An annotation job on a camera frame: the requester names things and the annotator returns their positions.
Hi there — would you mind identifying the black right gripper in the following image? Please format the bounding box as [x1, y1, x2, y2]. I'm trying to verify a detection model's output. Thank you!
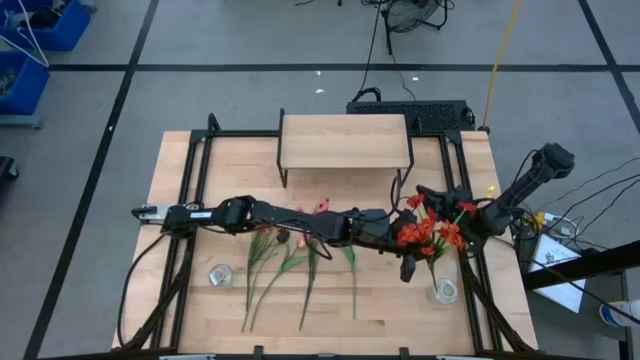
[415, 184, 494, 239]

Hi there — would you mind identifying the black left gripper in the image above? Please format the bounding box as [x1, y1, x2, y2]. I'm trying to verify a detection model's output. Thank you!
[349, 207, 419, 284]

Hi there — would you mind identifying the clear cut-glass vase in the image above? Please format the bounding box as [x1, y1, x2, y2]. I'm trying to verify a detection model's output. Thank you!
[427, 277, 460, 307]
[208, 263, 235, 289]

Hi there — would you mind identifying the white artificial tulip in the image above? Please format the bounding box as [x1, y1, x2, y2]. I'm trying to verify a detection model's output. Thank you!
[343, 244, 359, 321]

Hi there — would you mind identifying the pink artificial blossom spray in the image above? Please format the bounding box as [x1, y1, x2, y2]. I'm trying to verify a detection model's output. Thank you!
[297, 197, 332, 332]

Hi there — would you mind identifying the pink artificial tulip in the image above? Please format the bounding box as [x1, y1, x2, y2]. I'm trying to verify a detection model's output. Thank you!
[248, 235, 310, 332]

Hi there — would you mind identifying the dark artificial tulip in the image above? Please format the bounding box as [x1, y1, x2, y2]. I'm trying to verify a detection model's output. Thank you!
[249, 228, 292, 321]

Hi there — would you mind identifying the wooden shelf with black legs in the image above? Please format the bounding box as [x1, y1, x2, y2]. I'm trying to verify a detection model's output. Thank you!
[276, 107, 417, 190]

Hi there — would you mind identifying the black perforated case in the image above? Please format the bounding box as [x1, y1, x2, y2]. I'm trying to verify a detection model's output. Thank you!
[345, 99, 476, 136]

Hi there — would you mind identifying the white power strip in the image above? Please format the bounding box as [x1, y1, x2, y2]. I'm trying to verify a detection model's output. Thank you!
[519, 209, 587, 242]

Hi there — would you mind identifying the white printed box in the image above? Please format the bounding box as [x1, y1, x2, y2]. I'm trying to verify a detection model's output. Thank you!
[527, 233, 587, 315]

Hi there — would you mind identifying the black floor fan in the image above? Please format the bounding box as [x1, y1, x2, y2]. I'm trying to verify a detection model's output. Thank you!
[382, 0, 456, 56]

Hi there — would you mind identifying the black beam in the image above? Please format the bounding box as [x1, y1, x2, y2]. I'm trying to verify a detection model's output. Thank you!
[521, 239, 640, 292]

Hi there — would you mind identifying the blue white bottle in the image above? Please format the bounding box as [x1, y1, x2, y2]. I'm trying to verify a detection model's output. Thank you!
[598, 298, 640, 329]

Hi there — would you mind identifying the blue plastic bin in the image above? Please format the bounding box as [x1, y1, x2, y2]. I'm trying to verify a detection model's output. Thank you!
[0, 0, 94, 53]
[0, 49, 51, 117]

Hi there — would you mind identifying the grey bin platform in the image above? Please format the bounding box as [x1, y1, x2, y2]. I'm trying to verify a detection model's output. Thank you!
[0, 113, 44, 130]

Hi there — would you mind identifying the thin black hanging cable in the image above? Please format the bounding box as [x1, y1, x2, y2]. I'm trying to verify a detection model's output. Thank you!
[389, 49, 418, 101]
[351, 0, 384, 105]

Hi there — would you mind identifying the yellow hanging cable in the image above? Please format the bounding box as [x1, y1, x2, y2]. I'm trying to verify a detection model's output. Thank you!
[481, 0, 524, 134]

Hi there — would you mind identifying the black floor cable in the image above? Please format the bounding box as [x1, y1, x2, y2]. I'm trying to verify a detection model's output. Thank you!
[582, 178, 640, 232]
[537, 157, 640, 212]
[564, 172, 640, 218]

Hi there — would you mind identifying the black aluminium table frame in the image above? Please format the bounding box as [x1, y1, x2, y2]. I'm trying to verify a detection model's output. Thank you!
[112, 112, 540, 359]

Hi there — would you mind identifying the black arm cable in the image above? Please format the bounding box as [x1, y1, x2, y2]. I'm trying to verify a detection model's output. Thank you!
[116, 230, 174, 351]

